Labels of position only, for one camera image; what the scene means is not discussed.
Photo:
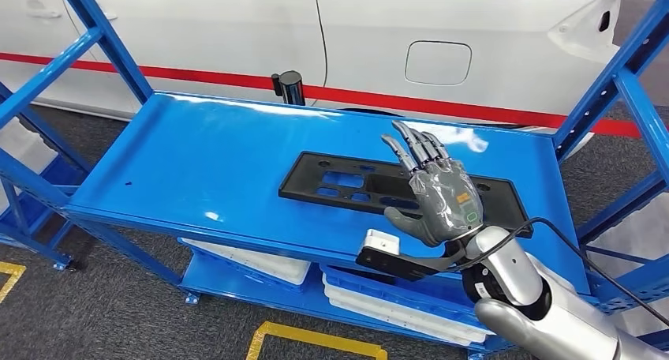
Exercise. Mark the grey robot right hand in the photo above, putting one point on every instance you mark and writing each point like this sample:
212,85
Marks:
444,201

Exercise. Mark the black plastic car trim panel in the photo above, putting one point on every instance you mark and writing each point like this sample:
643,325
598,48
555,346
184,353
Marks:
313,187

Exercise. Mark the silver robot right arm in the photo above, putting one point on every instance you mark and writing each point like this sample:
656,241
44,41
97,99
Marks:
501,258

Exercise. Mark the blue plastic tray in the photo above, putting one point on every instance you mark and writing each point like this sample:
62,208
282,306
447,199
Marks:
376,289

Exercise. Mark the red barrier belt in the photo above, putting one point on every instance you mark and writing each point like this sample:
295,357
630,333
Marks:
183,77

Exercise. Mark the white car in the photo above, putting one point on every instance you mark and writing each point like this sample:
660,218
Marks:
209,28

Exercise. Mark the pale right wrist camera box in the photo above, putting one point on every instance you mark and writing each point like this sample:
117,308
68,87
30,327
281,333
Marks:
381,241

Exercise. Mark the black barrier post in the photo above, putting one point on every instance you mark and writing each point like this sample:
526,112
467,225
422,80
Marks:
291,85

